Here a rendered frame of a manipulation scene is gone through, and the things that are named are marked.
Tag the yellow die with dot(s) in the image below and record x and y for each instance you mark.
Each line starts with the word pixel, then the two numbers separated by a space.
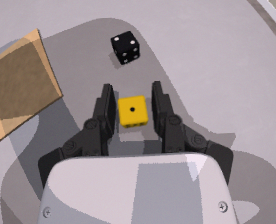
pixel 132 111

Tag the black die with white pips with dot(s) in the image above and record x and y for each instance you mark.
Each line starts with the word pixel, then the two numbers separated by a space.
pixel 126 47

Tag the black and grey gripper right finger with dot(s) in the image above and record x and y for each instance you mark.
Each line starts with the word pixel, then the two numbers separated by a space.
pixel 170 128

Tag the tan mat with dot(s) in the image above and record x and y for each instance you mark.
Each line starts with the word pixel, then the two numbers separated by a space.
pixel 27 83

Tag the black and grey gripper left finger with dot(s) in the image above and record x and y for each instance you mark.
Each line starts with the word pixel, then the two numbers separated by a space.
pixel 89 141

